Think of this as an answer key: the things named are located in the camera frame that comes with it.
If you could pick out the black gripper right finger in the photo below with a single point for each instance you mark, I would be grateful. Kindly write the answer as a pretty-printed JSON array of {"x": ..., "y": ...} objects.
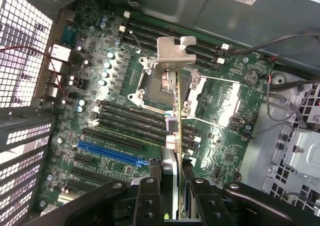
[{"x": 207, "y": 206}]

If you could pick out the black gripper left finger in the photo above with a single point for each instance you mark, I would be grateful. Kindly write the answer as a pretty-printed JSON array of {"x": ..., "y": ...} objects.
[{"x": 147, "y": 206}]

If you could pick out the green Dell motherboard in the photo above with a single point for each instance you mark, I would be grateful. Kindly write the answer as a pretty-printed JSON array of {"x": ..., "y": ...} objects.
[{"x": 112, "y": 166}]

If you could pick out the long black expansion slot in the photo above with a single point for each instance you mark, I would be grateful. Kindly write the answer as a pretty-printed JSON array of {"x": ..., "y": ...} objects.
[
  {"x": 88, "y": 174},
  {"x": 77, "y": 185},
  {"x": 112, "y": 138}
]

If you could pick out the blue expansion slot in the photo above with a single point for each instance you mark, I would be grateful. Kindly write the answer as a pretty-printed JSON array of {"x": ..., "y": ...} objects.
[{"x": 107, "y": 152}]

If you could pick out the white expansion slot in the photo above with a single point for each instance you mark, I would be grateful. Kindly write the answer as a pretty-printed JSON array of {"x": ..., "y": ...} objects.
[{"x": 67, "y": 198}]

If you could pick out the thin metal locking lever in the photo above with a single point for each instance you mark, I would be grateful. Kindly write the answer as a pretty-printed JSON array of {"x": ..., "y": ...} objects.
[
  {"x": 207, "y": 121},
  {"x": 222, "y": 80}
]

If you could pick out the metal socket cover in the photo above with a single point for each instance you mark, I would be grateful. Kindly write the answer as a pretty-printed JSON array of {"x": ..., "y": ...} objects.
[{"x": 225, "y": 105}]

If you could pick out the CPU socket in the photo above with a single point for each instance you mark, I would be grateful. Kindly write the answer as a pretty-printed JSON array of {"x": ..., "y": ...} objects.
[{"x": 147, "y": 95}]

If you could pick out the metal disk bay cage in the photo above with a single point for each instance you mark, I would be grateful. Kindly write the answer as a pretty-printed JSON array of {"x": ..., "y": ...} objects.
[{"x": 300, "y": 145}]

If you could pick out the round coin battery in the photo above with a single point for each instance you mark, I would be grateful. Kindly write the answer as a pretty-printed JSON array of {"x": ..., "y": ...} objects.
[{"x": 250, "y": 76}]

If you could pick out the open black PC case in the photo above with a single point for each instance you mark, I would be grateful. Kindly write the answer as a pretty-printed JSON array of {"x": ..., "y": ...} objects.
[{"x": 175, "y": 5}]

